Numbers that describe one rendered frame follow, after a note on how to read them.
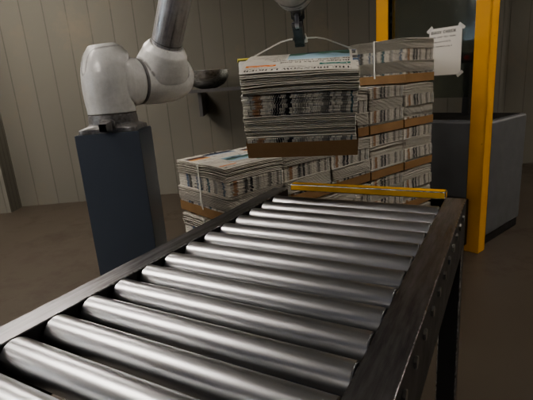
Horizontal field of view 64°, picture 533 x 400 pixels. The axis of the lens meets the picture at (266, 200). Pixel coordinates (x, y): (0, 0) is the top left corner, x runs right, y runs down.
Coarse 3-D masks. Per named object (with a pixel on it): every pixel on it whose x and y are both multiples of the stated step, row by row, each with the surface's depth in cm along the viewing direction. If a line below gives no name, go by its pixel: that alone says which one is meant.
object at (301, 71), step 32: (256, 64) 107; (288, 64) 105; (320, 64) 102; (352, 64) 101; (256, 96) 106; (288, 96) 104; (320, 96) 103; (352, 96) 102; (256, 128) 110; (288, 128) 109; (320, 128) 108; (352, 128) 107
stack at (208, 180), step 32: (192, 160) 179; (224, 160) 173; (256, 160) 167; (288, 160) 177; (320, 160) 192; (352, 160) 206; (384, 160) 221; (192, 192) 179; (224, 192) 161; (256, 192) 169; (288, 192) 180; (192, 224) 187
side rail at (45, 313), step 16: (272, 192) 128; (240, 208) 114; (208, 224) 103; (176, 240) 93; (192, 240) 93; (144, 256) 86; (160, 256) 85; (112, 272) 79; (128, 272) 78; (80, 288) 73; (96, 288) 73; (112, 288) 74; (48, 304) 69; (64, 304) 68; (80, 304) 69; (16, 320) 64; (32, 320) 64; (48, 320) 64; (0, 336) 60; (16, 336) 60; (32, 336) 62; (0, 352) 58; (0, 368) 58; (32, 384) 63
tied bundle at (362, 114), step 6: (360, 90) 201; (366, 90) 204; (360, 96) 202; (366, 96) 205; (360, 102) 203; (366, 102) 206; (360, 108) 203; (360, 114) 204; (366, 114) 207; (360, 120) 204; (366, 120) 207; (360, 126) 206; (366, 126) 209
